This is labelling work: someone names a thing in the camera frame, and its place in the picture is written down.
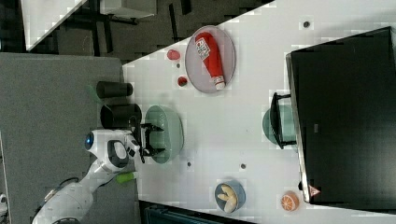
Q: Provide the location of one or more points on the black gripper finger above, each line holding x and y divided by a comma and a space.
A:
148, 127
152, 152

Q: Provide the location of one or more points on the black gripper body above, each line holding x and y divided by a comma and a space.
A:
141, 138

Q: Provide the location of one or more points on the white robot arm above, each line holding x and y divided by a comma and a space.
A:
113, 150

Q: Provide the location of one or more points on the black pot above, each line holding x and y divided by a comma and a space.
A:
120, 116

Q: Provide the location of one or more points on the small red strawberry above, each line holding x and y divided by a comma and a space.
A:
182, 81

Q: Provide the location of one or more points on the black cylinder container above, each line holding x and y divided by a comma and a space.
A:
106, 89

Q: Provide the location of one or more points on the green slotted spatula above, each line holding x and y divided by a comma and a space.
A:
92, 92

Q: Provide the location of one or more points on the large red strawberry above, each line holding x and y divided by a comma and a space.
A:
173, 55

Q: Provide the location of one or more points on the peeled banana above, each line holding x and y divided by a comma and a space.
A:
229, 197

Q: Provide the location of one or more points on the blue bowl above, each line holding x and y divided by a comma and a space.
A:
238, 189

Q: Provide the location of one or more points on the red ketchup bottle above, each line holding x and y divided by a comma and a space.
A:
208, 50

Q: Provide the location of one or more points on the green cup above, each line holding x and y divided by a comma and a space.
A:
287, 125

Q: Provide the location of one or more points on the orange slice toy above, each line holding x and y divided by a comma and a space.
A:
290, 201

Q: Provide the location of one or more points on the black toaster oven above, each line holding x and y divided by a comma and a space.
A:
343, 104

